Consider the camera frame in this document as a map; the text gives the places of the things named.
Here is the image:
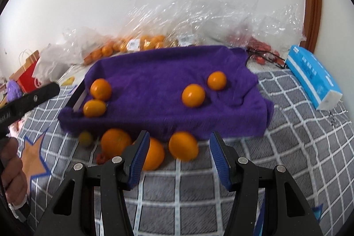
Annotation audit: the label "large crumpled clear plastic wrap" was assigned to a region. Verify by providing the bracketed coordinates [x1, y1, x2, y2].
[129, 0, 306, 48]

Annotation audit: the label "small red fruit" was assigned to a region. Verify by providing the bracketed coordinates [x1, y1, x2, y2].
[95, 152, 108, 165]

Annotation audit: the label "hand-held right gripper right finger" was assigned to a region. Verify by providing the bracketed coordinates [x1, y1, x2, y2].
[209, 131, 324, 236]

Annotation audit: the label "red paper bag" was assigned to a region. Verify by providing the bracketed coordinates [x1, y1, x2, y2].
[10, 49, 42, 93]

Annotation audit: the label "small yellow-green fruit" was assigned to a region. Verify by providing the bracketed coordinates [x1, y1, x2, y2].
[78, 131, 94, 147]

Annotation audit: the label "person's left hand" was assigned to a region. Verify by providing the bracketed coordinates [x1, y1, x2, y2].
[3, 139, 29, 208]

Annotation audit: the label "grey checked blanket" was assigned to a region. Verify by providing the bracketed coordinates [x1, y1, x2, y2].
[6, 70, 354, 236]

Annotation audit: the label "purple cloth bundle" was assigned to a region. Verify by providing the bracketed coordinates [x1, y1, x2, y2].
[6, 80, 24, 102]

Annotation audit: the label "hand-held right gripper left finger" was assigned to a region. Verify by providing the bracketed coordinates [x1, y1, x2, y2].
[35, 129, 151, 236]

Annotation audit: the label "blue tissue box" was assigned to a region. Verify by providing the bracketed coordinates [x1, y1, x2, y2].
[285, 45, 343, 111]

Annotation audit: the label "large orange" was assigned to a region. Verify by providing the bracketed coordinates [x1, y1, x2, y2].
[100, 128, 133, 159]

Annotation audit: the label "purple towel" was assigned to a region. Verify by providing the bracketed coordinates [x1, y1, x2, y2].
[58, 45, 275, 142]

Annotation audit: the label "pile of red fruits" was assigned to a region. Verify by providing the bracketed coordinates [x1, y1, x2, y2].
[235, 34, 280, 63]

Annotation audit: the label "black eyeglasses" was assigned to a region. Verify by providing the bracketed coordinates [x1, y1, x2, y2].
[245, 48, 287, 69]

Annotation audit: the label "clear plastic bag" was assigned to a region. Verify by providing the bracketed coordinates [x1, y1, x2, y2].
[62, 27, 130, 59]

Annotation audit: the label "printed paper sheet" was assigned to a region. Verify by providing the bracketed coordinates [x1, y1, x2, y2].
[55, 63, 93, 87]

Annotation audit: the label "white plastic bag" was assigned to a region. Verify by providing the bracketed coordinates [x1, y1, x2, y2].
[33, 44, 83, 79]

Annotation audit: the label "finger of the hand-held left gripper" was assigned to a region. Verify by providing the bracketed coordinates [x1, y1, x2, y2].
[8, 83, 61, 115]

